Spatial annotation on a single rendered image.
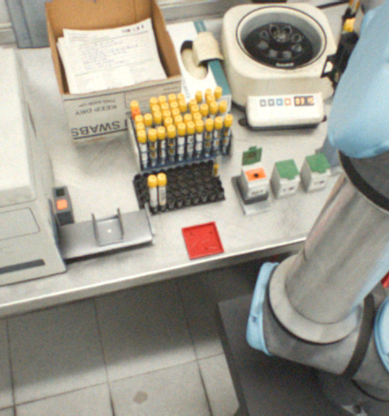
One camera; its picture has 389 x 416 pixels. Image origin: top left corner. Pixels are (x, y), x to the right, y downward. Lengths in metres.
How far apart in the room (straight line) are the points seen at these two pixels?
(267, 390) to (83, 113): 0.63
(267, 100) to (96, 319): 1.05
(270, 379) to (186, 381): 0.97
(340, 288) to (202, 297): 1.39
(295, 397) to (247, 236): 0.32
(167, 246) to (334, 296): 0.51
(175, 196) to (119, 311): 0.92
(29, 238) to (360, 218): 0.57
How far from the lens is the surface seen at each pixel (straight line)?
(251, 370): 0.87
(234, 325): 0.89
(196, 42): 1.24
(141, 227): 0.99
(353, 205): 0.45
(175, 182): 1.07
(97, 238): 0.96
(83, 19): 1.30
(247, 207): 1.05
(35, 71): 1.33
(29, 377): 1.89
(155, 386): 1.83
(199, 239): 1.02
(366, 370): 0.72
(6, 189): 0.77
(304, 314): 0.63
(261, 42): 1.22
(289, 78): 1.16
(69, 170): 1.13
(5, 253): 0.92
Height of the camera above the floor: 1.78
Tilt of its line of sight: 59 degrees down
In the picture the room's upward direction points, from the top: 4 degrees clockwise
